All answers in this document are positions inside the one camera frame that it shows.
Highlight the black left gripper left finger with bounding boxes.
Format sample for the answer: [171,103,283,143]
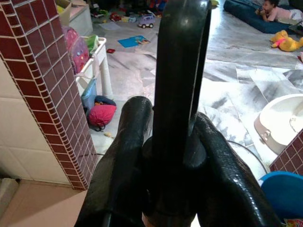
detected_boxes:
[74,96,153,227]

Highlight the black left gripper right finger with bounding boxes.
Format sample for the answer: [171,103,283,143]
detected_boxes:
[192,112,283,227]

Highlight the black plastic broom handle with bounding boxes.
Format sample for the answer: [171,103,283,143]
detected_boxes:
[141,0,213,227]

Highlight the dark blue floor mattress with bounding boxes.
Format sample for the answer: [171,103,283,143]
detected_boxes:
[223,0,303,35]

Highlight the red fabric bag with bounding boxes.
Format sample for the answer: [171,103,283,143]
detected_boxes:
[88,104,117,126]

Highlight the dark blue fabric bag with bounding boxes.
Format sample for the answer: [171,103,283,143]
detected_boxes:
[94,95,117,107]

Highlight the blue plastic bucket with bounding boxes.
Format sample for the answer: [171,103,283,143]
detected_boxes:
[259,171,303,219]

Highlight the white plastic basin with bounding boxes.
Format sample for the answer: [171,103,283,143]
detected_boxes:
[253,93,303,156]

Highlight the white plastic table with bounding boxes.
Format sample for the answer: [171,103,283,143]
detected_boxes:
[75,36,113,97]

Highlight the blue picture book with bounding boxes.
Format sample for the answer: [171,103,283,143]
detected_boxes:
[117,35,151,49]

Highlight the pink patterned backpack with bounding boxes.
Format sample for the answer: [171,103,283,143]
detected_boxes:
[62,26,90,75]

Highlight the green plastic bag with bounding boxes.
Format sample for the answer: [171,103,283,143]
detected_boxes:
[84,34,100,52]

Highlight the white paper sheet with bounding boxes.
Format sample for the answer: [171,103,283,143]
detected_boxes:
[98,21,122,31]

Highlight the purple toy car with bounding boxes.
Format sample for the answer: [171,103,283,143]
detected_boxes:
[136,14,155,30]

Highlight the red toy truck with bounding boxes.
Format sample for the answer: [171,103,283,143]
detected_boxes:
[109,12,123,23]

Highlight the white storage cabinet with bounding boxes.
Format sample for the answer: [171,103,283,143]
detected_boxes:
[56,0,94,36]

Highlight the yellow bear plush toy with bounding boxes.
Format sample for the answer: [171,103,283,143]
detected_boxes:
[269,29,303,52]

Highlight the small child in pink shirt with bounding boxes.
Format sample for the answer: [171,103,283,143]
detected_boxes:
[254,0,303,23]

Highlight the thin black floor cable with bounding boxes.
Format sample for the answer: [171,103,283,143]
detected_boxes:
[226,140,268,175]

